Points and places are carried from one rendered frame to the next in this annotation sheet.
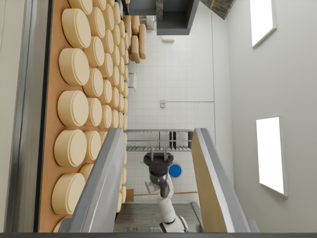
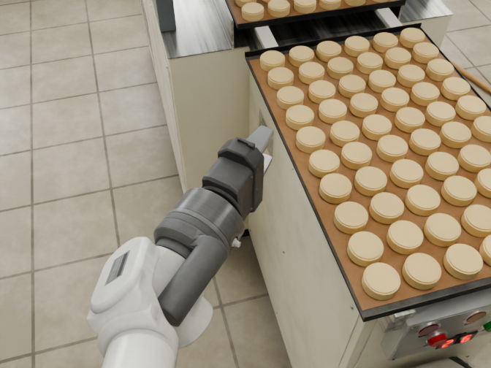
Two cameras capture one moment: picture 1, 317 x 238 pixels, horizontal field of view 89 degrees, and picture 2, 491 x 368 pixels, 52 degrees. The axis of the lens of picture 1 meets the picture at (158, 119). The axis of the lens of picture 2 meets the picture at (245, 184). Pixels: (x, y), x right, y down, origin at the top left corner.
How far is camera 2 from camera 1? 69 cm
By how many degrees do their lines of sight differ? 77
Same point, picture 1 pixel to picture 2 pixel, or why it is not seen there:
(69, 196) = (338, 215)
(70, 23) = (288, 121)
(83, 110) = (329, 159)
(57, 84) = (303, 159)
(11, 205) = not seen: hidden behind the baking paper
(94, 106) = (347, 149)
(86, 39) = (305, 117)
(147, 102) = not seen: outside the picture
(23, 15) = not seen: hidden behind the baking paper
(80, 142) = (336, 180)
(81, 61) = (307, 133)
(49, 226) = (343, 240)
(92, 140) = (359, 174)
